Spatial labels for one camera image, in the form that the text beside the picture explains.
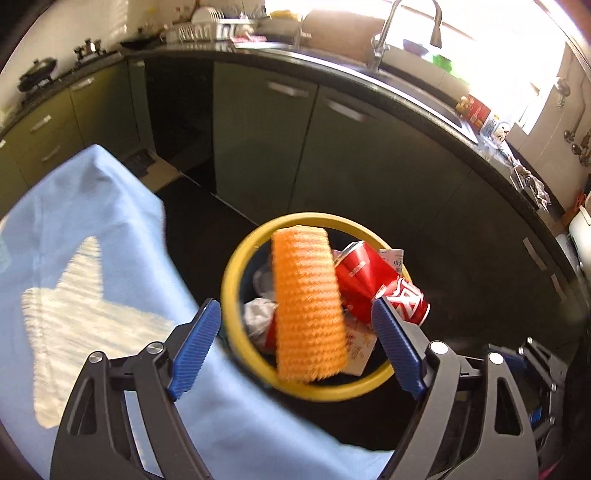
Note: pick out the red white milk carton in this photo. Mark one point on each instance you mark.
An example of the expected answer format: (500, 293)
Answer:
(360, 343)

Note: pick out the orange foam fruit net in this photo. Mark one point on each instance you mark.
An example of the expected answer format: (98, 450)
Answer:
(310, 324)

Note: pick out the wooden cutting board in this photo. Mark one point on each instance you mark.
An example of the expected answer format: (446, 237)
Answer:
(344, 34)

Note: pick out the red crushed cola can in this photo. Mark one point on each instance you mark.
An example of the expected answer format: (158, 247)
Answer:
(364, 276)

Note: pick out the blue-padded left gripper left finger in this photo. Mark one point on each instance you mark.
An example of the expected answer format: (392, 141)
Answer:
(94, 439)

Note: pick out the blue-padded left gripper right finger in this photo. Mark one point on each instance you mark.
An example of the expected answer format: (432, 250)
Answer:
(470, 421)

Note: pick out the chrome kitchen faucet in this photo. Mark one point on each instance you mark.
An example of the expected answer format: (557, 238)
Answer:
(398, 25)

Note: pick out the yellow-rimmed trash bin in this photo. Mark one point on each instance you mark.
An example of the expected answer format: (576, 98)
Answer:
(236, 290)

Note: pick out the black wok with lid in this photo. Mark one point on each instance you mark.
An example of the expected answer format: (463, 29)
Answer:
(39, 73)

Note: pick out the green kitchen cabinets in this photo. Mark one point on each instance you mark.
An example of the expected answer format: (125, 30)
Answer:
(269, 138)

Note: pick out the red box on counter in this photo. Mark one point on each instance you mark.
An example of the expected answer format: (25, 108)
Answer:
(474, 111)

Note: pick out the blue star-print tablecloth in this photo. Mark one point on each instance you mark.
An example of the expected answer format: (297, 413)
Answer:
(84, 268)

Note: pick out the black gas stove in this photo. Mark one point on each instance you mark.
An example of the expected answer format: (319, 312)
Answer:
(88, 52)

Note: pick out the white dish rack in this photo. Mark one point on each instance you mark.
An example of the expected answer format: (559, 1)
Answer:
(208, 24)

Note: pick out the white paper towel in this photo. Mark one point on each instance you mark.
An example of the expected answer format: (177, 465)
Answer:
(260, 326)

